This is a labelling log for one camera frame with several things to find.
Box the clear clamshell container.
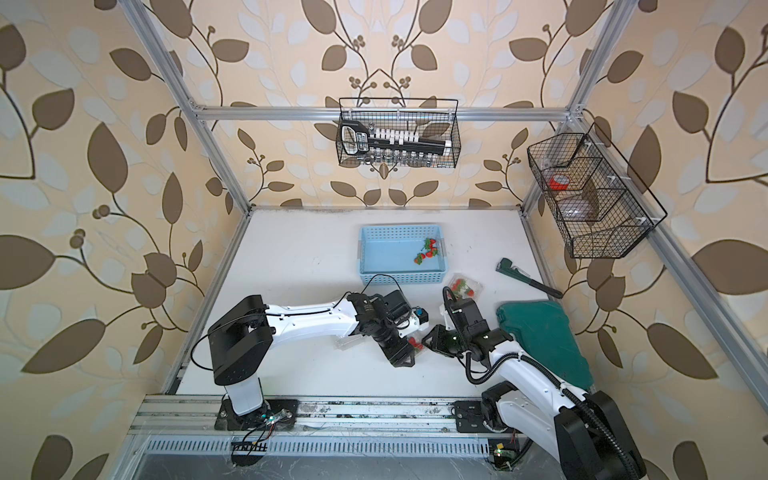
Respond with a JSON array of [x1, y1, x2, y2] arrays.
[[335, 335, 366, 351], [447, 273, 483, 300], [398, 309, 434, 357]]

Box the packed strawberries cluster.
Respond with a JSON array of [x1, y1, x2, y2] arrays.
[[451, 278, 475, 298]]

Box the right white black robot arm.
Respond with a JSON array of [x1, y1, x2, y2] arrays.
[[424, 288, 647, 479]]

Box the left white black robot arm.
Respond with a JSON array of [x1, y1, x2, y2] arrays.
[[205, 290, 429, 417]]

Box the strawberries in blue basket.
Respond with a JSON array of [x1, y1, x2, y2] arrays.
[[414, 238, 440, 265]]

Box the blue plastic basket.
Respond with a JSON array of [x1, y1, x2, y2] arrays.
[[357, 224, 448, 285]]

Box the green pipe wrench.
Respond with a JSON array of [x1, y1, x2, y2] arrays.
[[495, 258, 564, 300]]

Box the clear dish in basket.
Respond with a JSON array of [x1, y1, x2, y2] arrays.
[[560, 198, 598, 222]]

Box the red tape roll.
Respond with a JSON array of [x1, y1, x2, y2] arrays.
[[547, 173, 570, 192]]

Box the black white tool set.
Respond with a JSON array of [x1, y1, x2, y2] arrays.
[[338, 121, 453, 158]]

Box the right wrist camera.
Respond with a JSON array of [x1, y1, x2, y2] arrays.
[[445, 299, 487, 337]]

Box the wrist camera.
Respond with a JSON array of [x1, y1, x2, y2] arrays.
[[410, 307, 429, 329], [445, 299, 487, 337]]

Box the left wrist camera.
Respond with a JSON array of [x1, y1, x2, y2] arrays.
[[410, 307, 429, 329]]

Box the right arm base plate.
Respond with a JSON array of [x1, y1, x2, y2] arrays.
[[451, 399, 537, 434]]

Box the black corrugated cable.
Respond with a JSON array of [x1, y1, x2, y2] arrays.
[[442, 286, 643, 480]]

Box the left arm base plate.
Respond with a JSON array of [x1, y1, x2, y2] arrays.
[[214, 397, 300, 431]]

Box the back black wire basket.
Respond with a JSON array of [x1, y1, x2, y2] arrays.
[[335, 96, 462, 169]]

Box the black wire basket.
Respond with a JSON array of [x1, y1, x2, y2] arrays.
[[527, 122, 668, 259], [335, 96, 462, 169]]

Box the right black wire basket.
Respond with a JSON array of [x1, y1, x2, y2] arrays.
[[527, 122, 668, 259]]

